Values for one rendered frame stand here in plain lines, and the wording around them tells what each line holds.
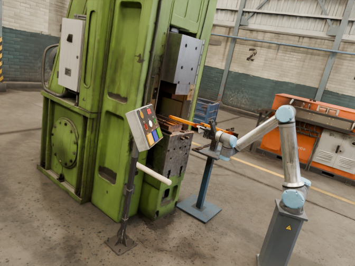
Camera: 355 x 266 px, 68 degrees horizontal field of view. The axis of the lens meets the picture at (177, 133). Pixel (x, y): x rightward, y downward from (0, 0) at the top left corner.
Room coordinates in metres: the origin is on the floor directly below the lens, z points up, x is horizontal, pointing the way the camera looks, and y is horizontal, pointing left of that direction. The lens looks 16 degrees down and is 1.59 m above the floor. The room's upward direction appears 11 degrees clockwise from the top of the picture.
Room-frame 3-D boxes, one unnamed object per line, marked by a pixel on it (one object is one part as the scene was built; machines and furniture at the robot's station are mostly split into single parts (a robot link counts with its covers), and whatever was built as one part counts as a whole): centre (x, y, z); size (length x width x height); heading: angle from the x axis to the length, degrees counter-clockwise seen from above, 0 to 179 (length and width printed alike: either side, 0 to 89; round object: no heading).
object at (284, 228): (1.94, -1.02, 0.30); 0.22 x 0.22 x 0.60; 81
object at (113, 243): (1.87, 0.29, 0.05); 0.22 x 0.22 x 0.09; 55
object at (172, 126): (2.49, 0.20, 0.96); 0.42 x 0.20 x 0.09; 55
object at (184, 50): (2.53, 0.18, 1.56); 0.42 x 0.39 x 0.40; 55
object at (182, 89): (2.49, 0.20, 1.32); 0.42 x 0.20 x 0.10; 55
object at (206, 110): (6.46, -0.21, 0.36); 1.20 x 0.80 x 0.72; 66
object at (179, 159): (2.55, 0.18, 0.69); 0.56 x 0.38 x 0.45; 55
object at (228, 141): (2.08, -0.42, 1.02); 0.12 x 0.09 x 0.10; 55
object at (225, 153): (2.09, -0.43, 0.91); 0.12 x 0.09 x 0.12; 150
